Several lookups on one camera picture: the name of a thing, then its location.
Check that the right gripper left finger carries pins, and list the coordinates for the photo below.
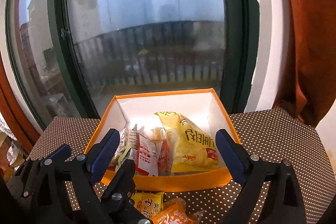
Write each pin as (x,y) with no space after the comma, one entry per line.
(63,192)

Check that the polka dot brown tablecloth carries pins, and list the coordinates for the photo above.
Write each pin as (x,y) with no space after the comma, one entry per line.
(272,134)

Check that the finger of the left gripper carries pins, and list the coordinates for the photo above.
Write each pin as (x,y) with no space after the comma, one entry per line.
(27,180)
(117,196)

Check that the rust orange right curtain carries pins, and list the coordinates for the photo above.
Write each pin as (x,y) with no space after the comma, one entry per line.
(307,88)

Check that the balcony railing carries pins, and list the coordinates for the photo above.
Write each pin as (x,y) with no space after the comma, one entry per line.
(189,52)

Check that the red white snack packet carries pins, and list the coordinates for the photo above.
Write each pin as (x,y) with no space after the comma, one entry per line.
(146,164)

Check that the large yellow chips bag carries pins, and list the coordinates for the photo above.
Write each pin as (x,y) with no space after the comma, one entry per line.
(193,150)

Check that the rust orange curtain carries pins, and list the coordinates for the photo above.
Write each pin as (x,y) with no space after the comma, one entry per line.
(14,116)
(307,88)

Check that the yellow cartoon snack packet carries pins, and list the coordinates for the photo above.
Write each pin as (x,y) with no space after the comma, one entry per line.
(149,204)

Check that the pale green snack packet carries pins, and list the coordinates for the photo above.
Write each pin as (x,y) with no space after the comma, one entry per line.
(127,149)

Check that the orange cardboard box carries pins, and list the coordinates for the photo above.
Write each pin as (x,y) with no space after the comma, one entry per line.
(201,106)

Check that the rust orange left curtain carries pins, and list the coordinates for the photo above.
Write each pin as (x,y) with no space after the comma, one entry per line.
(14,116)

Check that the red white cartoon snack bag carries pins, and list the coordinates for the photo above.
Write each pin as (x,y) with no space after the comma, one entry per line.
(157,155)

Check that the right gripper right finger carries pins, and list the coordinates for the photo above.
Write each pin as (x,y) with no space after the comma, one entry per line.
(284,201)

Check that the green window frame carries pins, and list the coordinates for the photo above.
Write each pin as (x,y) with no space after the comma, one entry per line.
(40,36)

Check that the orange translucent snack packet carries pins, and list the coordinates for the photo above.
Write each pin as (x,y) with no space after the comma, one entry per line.
(174,212)

